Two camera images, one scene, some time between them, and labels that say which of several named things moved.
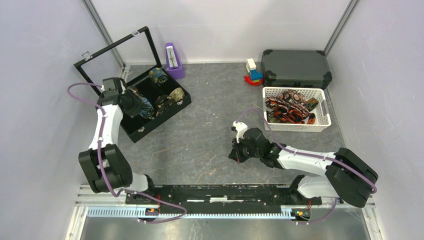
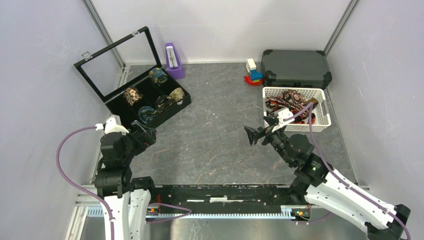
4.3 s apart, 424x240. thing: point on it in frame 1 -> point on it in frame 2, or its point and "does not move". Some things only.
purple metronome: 174,64 does not move
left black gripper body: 133,103 -> 138,144
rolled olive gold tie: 177,94 does not move
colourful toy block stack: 255,77 does not move
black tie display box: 133,58 does not move
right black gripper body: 243,151 -> 277,138
